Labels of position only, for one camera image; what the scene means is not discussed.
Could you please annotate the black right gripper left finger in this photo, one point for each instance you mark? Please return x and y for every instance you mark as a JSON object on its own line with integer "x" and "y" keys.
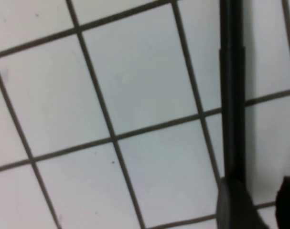
{"x": 235, "y": 207}

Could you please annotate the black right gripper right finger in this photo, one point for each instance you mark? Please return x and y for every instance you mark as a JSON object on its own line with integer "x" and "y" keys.
{"x": 288, "y": 205}

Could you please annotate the black ballpoint pen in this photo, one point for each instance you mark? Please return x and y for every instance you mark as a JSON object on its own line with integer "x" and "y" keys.
{"x": 233, "y": 95}

